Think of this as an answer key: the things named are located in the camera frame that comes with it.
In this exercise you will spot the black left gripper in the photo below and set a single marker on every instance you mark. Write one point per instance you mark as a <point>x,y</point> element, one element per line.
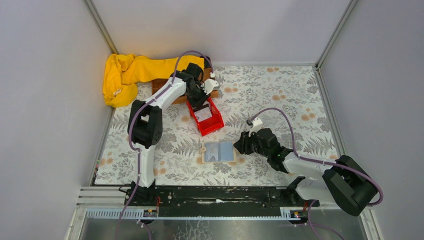
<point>197,100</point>

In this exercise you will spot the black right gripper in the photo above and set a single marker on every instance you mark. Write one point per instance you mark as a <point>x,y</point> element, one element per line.
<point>249,143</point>

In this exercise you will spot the white VIP card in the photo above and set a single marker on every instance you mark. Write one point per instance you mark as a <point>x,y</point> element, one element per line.
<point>203,114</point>
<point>211,153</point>

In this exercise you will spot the red plastic bin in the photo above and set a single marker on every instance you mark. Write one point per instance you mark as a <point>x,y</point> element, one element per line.
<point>209,125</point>

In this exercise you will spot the beige card holder wallet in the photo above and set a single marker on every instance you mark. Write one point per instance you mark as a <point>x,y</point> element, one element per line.
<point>227,152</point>

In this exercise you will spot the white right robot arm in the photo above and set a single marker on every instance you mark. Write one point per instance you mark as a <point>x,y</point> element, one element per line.
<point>342,182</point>

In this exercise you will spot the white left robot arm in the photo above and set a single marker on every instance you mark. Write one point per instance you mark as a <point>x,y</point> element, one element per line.
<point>145,127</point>

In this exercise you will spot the wooden compartment tray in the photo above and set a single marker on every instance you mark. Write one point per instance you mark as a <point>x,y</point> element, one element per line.
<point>158,83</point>

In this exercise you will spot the yellow cloth garment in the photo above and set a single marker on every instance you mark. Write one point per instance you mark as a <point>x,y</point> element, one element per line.
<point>123,72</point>

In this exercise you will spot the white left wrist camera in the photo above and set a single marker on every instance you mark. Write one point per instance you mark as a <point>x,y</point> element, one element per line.
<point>209,85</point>

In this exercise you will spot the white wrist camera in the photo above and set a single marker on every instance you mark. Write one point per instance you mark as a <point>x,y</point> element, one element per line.
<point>255,125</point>
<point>209,85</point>

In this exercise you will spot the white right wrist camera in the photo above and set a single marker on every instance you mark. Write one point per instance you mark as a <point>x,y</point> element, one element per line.
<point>255,125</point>

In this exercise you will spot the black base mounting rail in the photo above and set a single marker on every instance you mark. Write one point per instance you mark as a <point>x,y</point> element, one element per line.
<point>219,201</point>

